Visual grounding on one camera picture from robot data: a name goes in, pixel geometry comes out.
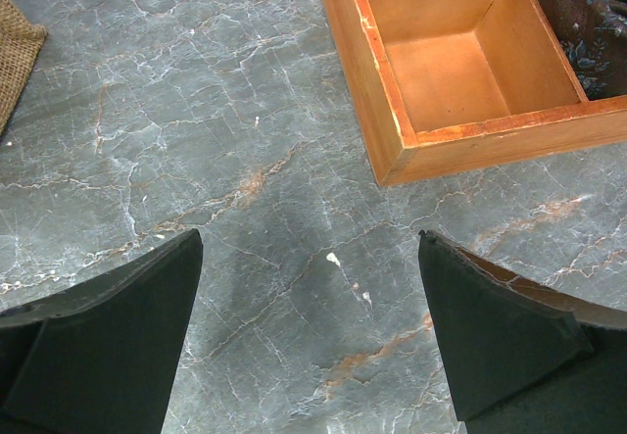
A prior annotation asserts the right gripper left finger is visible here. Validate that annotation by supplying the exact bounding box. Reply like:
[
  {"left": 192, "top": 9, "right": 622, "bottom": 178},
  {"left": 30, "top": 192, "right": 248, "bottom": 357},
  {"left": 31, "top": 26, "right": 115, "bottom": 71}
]
[{"left": 1, "top": 229, "right": 203, "bottom": 433}]

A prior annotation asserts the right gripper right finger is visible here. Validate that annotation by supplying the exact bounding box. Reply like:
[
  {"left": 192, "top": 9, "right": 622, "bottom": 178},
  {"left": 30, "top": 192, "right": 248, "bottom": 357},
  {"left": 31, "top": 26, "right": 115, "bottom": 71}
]
[{"left": 418, "top": 230, "right": 626, "bottom": 433}]

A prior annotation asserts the canvas tote bag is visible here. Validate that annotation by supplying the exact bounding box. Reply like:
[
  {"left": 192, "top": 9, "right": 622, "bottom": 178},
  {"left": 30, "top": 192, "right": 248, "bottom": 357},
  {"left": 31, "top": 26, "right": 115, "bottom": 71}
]
[{"left": 0, "top": 0, "right": 47, "bottom": 131}]

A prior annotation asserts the wooden compartment tray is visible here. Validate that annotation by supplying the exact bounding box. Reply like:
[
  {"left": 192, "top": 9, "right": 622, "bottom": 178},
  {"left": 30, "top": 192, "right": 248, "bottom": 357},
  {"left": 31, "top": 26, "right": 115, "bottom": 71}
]
[{"left": 322, "top": 0, "right": 626, "bottom": 185}]

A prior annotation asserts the rolled black sock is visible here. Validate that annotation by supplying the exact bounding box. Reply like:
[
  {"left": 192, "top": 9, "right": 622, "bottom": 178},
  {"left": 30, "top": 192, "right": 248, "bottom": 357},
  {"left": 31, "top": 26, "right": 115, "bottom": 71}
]
[{"left": 538, "top": 0, "right": 626, "bottom": 100}]

